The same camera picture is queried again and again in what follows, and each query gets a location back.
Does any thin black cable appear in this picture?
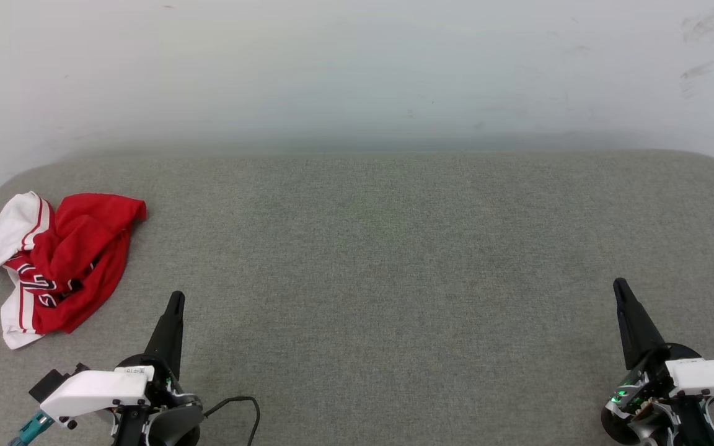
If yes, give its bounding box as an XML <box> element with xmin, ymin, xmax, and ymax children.
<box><xmin>203</xmin><ymin>396</ymin><xmax>262</xmax><ymax>446</ymax></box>

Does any red white basketball jersey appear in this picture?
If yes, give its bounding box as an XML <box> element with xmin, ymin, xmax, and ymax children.
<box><xmin>0</xmin><ymin>191</ymin><xmax>148</xmax><ymax>350</ymax></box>

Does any teal cable connector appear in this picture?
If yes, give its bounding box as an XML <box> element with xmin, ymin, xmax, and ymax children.
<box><xmin>9</xmin><ymin>411</ymin><xmax>55</xmax><ymax>446</ymax></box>

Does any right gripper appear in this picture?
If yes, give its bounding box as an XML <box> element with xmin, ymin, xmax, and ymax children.
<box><xmin>601</xmin><ymin>278</ymin><xmax>703</xmax><ymax>446</ymax></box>

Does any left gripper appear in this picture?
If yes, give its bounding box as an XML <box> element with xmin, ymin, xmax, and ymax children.
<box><xmin>112</xmin><ymin>291</ymin><xmax>203</xmax><ymax>446</ymax></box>

